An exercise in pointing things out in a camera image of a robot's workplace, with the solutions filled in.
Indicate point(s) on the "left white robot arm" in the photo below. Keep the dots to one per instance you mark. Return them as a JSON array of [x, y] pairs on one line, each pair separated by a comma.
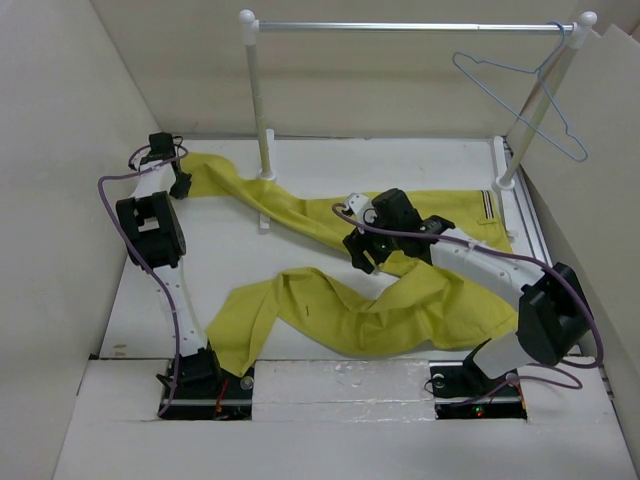
[[157, 243]]

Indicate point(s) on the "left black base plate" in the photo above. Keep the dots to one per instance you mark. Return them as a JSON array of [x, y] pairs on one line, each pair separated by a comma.
[[229, 399]]

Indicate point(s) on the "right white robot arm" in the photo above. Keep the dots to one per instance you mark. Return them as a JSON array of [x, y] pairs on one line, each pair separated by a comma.
[[552, 314]]

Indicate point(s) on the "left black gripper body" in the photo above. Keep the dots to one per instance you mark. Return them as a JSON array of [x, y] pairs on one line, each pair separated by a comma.
[[180, 188]]

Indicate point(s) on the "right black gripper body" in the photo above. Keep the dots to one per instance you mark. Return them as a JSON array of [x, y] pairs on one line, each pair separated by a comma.
[[378, 243]]

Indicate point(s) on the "blue wire hanger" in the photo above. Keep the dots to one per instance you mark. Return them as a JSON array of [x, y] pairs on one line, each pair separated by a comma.
[[541, 114]]

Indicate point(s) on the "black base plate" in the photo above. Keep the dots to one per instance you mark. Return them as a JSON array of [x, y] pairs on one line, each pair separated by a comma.
[[458, 396], [229, 399]]

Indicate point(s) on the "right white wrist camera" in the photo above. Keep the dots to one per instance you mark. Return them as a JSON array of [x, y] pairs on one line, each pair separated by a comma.
[[359, 207]]

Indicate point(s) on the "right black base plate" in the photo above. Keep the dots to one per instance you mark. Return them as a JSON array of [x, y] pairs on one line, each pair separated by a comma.
[[458, 396]]

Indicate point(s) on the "yellow trousers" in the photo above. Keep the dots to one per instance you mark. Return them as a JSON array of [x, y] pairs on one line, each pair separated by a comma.
[[423, 304]]

